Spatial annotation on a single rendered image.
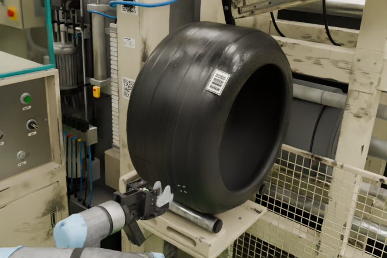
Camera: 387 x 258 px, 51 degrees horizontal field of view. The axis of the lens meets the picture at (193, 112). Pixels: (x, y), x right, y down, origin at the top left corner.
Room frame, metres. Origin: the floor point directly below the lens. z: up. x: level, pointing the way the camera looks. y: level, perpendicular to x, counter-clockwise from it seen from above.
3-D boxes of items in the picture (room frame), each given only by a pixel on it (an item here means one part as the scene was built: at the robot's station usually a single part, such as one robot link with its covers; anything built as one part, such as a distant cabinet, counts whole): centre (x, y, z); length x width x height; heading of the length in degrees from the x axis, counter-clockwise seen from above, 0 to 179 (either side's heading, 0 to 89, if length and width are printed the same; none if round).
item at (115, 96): (1.39, 0.27, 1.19); 0.05 x 0.04 x 0.48; 143
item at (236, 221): (1.23, -0.03, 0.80); 0.37 x 0.36 x 0.02; 143
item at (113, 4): (1.37, 0.18, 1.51); 0.19 x 0.19 x 0.06; 53
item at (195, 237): (1.12, 0.05, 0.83); 0.36 x 0.09 x 0.06; 53
